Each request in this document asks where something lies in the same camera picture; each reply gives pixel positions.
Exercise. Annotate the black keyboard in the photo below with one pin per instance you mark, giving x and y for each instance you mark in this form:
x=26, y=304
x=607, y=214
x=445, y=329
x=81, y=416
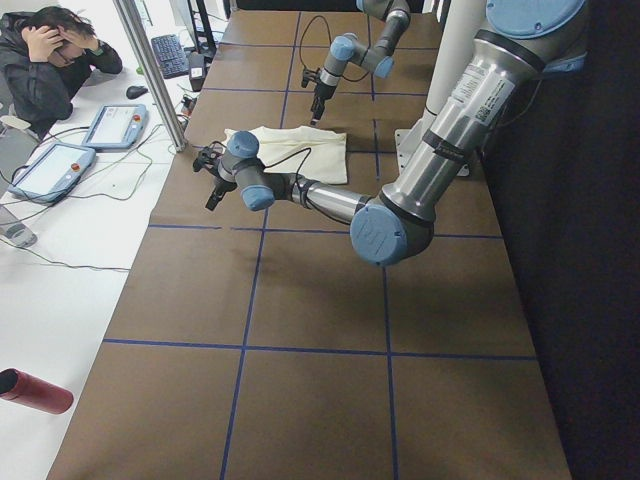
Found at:
x=170, y=56

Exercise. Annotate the far teach pendant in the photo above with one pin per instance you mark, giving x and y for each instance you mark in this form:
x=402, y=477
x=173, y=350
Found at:
x=116, y=127

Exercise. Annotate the black box with label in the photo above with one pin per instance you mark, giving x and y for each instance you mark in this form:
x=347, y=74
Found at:
x=197, y=71

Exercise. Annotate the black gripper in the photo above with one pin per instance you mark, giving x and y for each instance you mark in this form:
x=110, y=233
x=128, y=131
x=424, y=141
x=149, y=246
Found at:
x=320, y=92
x=220, y=183

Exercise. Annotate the teach pendant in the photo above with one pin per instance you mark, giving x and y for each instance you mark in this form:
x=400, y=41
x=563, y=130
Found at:
x=116, y=127
x=55, y=172

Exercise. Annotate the seated person in black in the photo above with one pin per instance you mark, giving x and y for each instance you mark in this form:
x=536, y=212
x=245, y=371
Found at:
x=46, y=57

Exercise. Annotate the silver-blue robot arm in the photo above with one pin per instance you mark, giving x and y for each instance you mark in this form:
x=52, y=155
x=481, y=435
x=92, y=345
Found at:
x=345, y=49
x=488, y=50

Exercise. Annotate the near teach pendant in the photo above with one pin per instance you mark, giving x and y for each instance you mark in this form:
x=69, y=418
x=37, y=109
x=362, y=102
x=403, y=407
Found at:
x=55, y=172

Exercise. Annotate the black computer mouse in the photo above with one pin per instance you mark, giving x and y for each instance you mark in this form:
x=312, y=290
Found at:
x=135, y=91

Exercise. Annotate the red cylinder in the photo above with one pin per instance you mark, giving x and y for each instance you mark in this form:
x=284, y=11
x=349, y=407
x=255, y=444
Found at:
x=27, y=390

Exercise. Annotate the cream long-sleeve cat T-shirt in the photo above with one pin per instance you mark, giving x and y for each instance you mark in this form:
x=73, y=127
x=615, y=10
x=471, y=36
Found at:
x=314, y=153

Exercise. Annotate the aluminium frame post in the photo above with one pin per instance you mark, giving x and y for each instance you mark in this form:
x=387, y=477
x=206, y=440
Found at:
x=134, y=30

